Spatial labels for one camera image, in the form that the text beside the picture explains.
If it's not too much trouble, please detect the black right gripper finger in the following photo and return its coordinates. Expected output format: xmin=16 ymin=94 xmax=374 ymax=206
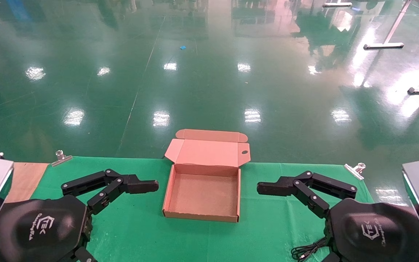
xmin=257 ymin=171 xmax=358 ymax=219

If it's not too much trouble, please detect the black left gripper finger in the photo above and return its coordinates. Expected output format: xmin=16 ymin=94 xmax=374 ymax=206
xmin=61 ymin=169 xmax=159 ymax=215

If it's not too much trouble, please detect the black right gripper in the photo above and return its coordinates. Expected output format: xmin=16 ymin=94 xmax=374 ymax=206
xmin=320 ymin=198 xmax=419 ymax=262

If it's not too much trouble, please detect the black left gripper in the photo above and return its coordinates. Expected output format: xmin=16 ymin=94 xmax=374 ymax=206
xmin=0 ymin=195 xmax=98 ymax=262

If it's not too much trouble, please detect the black wired computer mouse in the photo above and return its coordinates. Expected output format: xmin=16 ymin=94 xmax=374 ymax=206
xmin=291 ymin=237 xmax=328 ymax=261

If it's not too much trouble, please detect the brown cardboard box with lid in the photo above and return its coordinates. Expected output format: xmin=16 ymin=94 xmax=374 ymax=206
xmin=162 ymin=129 xmax=251 ymax=223

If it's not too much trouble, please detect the green table cloth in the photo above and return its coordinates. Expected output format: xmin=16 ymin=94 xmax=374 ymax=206
xmin=31 ymin=156 xmax=375 ymax=262

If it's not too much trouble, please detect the white metal table frame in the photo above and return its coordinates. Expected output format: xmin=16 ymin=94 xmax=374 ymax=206
xmin=363 ymin=0 xmax=419 ymax=50

